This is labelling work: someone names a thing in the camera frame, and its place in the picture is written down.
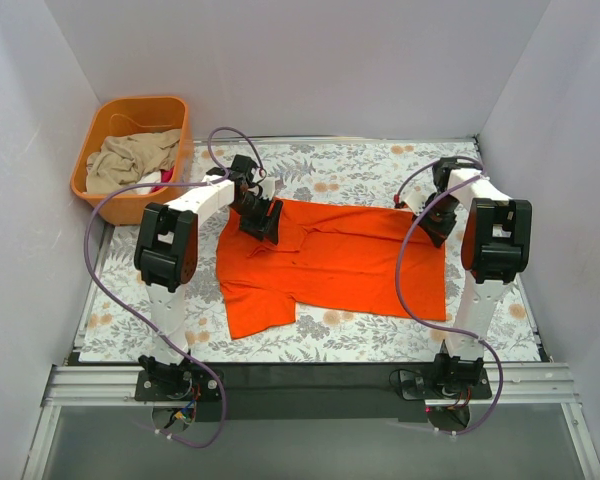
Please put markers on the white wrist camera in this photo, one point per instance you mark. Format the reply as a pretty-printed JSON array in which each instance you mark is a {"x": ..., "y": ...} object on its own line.
[
  {"x": 266, "y": 186},
  {"x": 413, "y": 200}
]

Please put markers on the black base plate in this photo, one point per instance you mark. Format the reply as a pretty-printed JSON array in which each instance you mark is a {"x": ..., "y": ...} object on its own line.
[{"x": 315, "y": 406}]

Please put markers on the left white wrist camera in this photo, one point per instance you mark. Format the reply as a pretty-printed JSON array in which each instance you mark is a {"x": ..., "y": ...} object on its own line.
[{"x": 266, "y": 186}]

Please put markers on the beige t shirt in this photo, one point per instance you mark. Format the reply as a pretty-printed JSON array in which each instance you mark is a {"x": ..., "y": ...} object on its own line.
[{"x": 122, "y": 161}]

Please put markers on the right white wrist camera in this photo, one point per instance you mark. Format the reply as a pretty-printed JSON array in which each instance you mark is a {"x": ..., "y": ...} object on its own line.
[{"x": 413, "y": 200}]

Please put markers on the orange plastic basket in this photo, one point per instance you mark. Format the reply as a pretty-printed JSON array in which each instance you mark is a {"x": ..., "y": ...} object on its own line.
[{"x": 127, "y": 116}]

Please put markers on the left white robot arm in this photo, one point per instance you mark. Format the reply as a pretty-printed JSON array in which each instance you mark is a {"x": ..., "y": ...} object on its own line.
[{"x": 166, "y": 256}]

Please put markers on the orange t shirt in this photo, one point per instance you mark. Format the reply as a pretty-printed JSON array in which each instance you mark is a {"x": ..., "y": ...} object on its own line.
[{"x": 354, "y": 258}]

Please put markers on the floral table mat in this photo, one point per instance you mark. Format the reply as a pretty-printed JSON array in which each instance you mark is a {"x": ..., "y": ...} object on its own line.
[{"x": 356, "y": 173}]

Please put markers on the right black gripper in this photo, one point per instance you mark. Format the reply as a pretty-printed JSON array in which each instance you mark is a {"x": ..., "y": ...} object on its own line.
[{"x": 439, "y": 225}]

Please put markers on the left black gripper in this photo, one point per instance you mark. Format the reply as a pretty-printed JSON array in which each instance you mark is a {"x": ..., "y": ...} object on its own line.
[{"x": 259, "y": 220}]

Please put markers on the white garment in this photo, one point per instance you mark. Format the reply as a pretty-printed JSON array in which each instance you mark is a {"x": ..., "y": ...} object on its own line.
[{"x": 149, "y": 183}]

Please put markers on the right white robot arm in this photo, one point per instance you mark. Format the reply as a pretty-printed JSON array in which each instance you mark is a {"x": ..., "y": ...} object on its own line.
[{"x": 495, "y": 249}]

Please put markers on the aluminium frame rail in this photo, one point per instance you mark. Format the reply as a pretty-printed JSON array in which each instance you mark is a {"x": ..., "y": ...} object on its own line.
[{"x": 535, "y": 382}]

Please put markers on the pink garment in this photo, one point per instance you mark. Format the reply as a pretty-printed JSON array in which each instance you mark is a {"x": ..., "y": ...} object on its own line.
[{"x": 166, "y": 176}]

